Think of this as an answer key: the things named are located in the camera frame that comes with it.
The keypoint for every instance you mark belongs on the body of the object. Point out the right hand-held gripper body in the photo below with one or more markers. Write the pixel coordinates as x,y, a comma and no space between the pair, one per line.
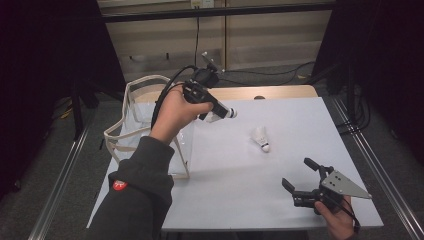
343,186

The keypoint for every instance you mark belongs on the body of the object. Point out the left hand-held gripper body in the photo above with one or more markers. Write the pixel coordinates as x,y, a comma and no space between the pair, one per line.
200,91

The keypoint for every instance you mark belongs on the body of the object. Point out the white shuttlecock with blue band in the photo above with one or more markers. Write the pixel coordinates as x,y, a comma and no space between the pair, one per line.
232,112
260,136

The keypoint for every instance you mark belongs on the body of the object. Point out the clear bag with beige trim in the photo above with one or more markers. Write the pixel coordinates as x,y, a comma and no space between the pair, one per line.
133,130

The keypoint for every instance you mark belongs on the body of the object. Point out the person's left hand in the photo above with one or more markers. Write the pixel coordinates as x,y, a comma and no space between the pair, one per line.
173,113

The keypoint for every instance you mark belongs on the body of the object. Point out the person's right hand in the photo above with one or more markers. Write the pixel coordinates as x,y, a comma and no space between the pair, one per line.
338,223

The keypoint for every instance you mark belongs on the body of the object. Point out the light wooden table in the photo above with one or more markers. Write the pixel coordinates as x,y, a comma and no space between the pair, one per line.
283,91

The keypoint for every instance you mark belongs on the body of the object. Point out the black horizontal bar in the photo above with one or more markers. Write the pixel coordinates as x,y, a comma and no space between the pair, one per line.
233,12

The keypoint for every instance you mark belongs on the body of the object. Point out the black metal stand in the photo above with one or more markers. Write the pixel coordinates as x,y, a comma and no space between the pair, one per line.
77,113

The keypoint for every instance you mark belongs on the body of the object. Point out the black curtain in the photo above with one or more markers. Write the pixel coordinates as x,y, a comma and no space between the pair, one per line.
40,66
383,50

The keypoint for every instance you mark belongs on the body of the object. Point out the metal floor rail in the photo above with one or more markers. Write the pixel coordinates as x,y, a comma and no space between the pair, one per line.
383,173
56,190

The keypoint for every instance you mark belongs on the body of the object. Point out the white wall socket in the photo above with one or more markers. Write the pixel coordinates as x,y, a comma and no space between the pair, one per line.
201,3

